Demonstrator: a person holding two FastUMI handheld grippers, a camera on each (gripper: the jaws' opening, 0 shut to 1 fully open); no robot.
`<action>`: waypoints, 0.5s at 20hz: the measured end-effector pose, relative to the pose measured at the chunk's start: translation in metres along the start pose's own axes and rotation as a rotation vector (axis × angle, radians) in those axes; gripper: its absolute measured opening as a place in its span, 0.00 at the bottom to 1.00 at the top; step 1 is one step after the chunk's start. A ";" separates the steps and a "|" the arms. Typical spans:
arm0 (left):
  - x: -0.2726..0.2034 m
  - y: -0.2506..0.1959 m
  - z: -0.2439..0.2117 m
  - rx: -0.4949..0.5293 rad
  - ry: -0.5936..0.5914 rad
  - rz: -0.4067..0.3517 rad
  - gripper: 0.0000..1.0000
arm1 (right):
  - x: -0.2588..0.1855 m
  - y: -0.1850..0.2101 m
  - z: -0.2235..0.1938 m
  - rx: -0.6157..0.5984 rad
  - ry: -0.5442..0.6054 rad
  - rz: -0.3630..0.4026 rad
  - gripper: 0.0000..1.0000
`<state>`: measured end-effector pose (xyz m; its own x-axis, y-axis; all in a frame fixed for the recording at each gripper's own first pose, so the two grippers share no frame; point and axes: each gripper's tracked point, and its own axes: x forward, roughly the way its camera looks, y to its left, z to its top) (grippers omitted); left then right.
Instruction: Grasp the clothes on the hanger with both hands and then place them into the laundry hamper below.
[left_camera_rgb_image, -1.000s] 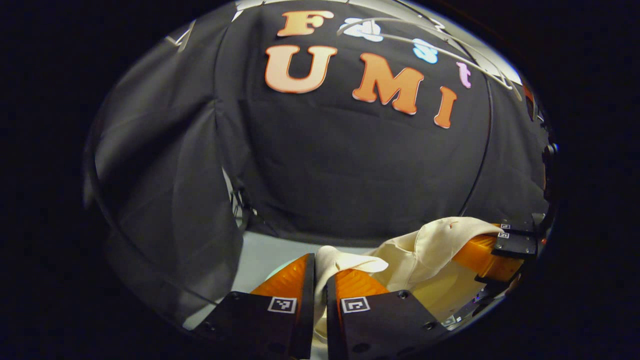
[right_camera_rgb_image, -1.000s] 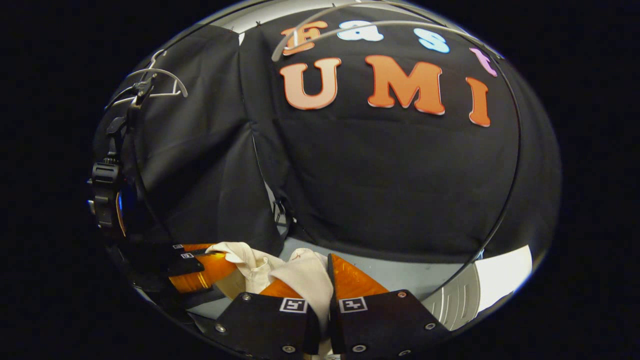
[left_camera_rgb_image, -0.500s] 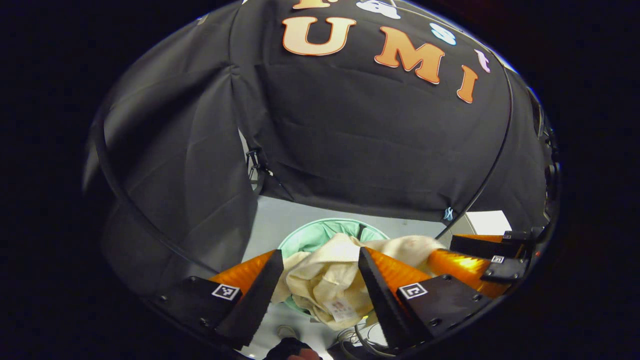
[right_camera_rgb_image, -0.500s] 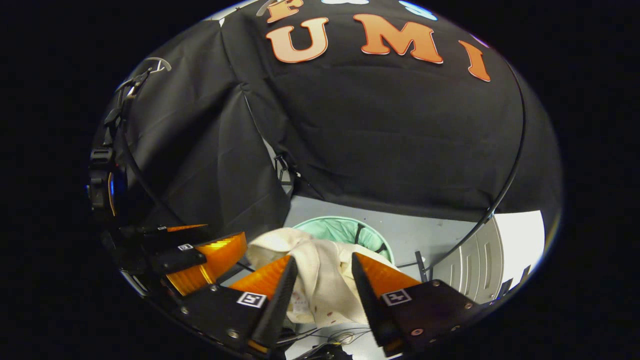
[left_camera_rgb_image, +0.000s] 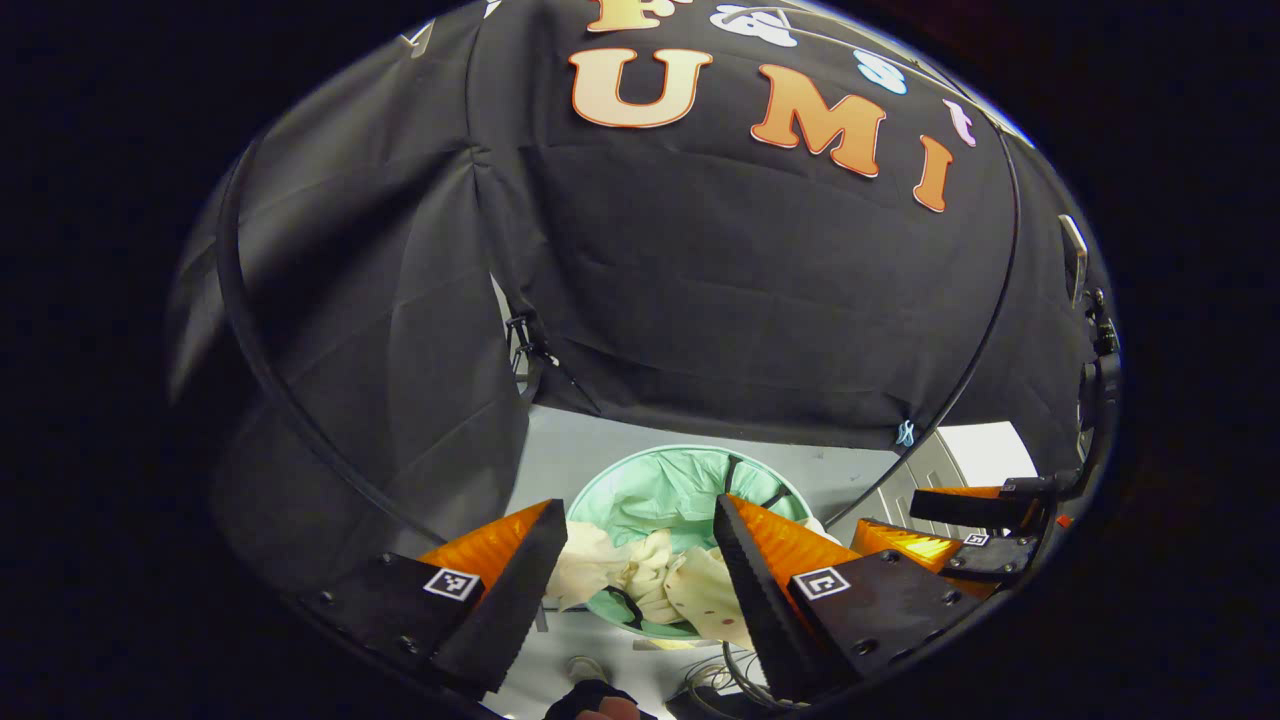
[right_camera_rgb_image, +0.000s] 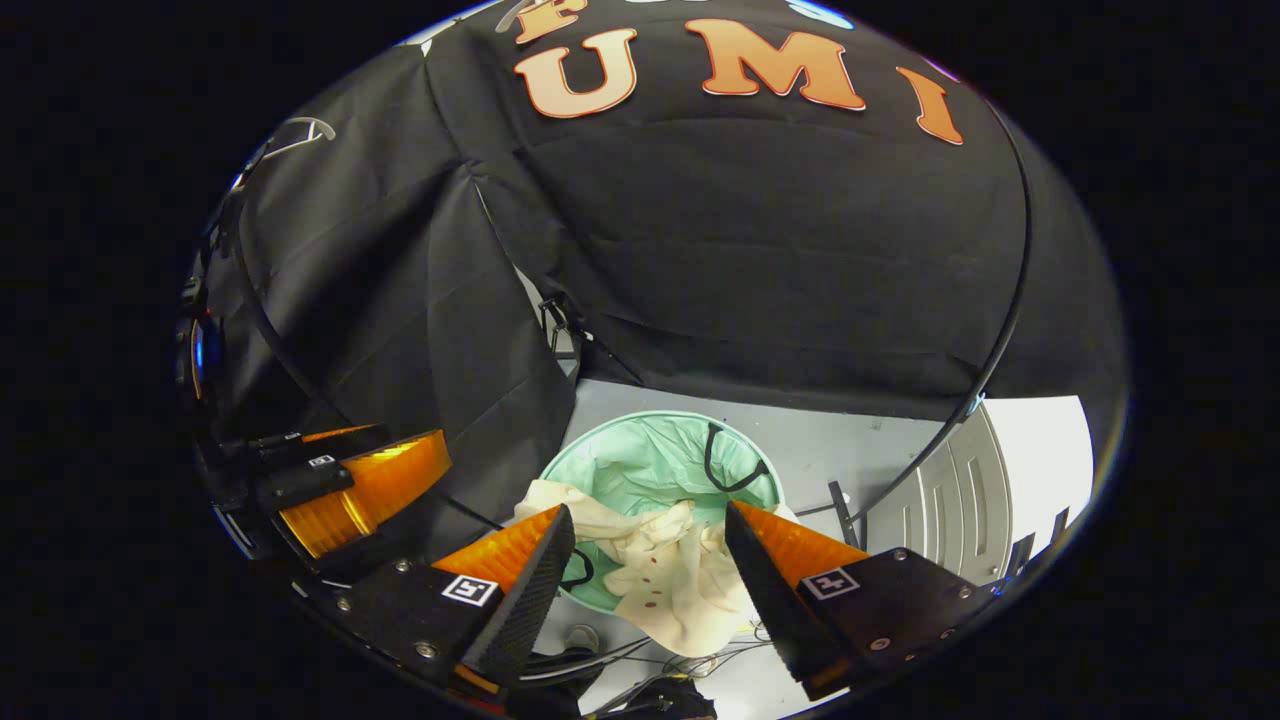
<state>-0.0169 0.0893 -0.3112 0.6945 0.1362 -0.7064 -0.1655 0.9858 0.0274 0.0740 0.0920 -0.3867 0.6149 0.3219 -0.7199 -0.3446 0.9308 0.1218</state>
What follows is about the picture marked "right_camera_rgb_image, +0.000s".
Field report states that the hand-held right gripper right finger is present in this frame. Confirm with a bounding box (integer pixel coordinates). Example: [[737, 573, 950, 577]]
[[725, 500, 1001, 701]]

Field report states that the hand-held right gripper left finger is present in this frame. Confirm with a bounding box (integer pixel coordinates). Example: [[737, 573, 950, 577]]
[[335, 503, 578, 701]]

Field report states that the cream button-up shirt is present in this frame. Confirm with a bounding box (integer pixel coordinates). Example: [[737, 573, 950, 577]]
[[512, 478, 801, 659]]

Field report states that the green laundry hamper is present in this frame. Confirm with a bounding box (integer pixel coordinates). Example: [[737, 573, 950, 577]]
[[540, 410, 786, 616]]

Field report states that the white empty clothes hanger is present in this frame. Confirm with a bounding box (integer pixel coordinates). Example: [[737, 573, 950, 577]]
[[245, 116, 338, 171]]

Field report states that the black clothes rack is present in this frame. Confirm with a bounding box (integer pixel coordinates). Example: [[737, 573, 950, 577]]
[[228, 110, 1033, 549]]

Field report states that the black object on floor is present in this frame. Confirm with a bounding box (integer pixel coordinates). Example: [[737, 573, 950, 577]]
[[590, 678, 719, 720]]

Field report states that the white ribbed panel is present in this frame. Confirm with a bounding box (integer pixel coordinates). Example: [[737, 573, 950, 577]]
[[865, 403, 1014, 586]]

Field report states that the white paper sheet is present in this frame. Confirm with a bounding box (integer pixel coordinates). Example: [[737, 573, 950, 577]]
[[985, 395, 1096, 536]]

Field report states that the black backdrop cloth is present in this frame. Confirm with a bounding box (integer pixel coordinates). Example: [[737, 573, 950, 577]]
[[190, 0, 1126, 521]]

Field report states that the bundle of thin cables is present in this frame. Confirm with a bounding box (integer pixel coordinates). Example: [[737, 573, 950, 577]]
[[520, 622, 776, 716]]

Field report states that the black metal bracket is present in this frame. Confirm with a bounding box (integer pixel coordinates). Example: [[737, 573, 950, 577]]
[[538, 295, 591, 363]]

